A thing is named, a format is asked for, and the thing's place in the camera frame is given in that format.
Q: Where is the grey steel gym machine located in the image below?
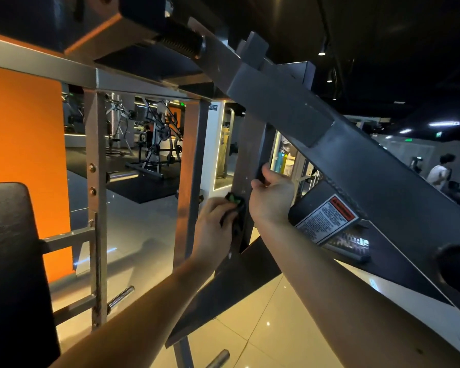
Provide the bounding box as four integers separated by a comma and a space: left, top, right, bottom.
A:
0, 0, 460, 368

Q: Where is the white pillar with lit frame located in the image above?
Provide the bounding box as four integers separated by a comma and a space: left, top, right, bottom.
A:
201, 103, 237, 198

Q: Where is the chrome weight storage peg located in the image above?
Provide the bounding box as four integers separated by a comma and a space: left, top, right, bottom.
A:
205, 349, 231, 368
107, 285, 136, 311

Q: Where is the green cleaning cloth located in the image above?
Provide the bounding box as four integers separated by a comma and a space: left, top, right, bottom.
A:
224, 191, 248, 228

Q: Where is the person's right hand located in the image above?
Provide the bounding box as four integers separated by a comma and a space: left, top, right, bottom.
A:
249, 165, 297, 228

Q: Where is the person's left forearm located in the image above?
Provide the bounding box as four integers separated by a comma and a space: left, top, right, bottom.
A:
50, 260, 216, 368

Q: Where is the person's right forearm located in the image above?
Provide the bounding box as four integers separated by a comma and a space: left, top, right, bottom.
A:
253, 217, 460, 368

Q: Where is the grey cable machine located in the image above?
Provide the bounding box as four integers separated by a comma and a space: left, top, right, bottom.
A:
103, 96, 185, 181

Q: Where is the person's left hand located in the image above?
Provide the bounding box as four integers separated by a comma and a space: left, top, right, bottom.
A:
190, 197, 244, 274

